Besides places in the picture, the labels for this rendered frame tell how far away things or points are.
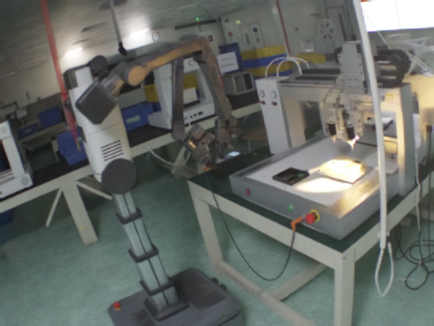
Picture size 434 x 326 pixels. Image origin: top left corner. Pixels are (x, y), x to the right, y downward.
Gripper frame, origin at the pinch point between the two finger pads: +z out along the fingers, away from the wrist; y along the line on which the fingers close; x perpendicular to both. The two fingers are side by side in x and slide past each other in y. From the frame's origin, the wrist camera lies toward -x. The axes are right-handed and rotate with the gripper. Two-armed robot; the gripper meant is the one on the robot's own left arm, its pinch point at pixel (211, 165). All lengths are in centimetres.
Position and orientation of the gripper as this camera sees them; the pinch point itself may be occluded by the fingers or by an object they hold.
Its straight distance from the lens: 181.2
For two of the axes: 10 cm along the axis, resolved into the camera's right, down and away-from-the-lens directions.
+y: -5.0, -1.8, 8.5
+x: -6.1, 7.7, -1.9
